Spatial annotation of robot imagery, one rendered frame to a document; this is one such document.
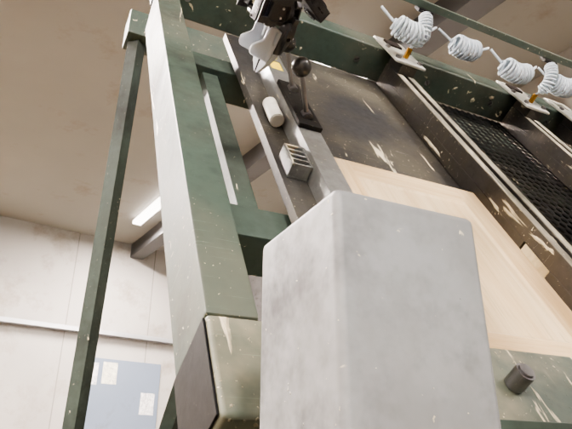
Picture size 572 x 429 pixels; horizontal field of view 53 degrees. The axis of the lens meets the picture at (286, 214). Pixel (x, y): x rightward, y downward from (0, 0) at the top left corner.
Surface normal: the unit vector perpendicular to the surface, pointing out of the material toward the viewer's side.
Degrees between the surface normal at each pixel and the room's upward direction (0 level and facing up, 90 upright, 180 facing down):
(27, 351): 90
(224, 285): 60
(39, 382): 90
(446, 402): 90
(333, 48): 150
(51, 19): 180
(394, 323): 90
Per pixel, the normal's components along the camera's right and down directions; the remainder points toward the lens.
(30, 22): 0.00, 0.91
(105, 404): 0.58, -0.33
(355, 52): 0.22, 0.60
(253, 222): 0.38, -0.78
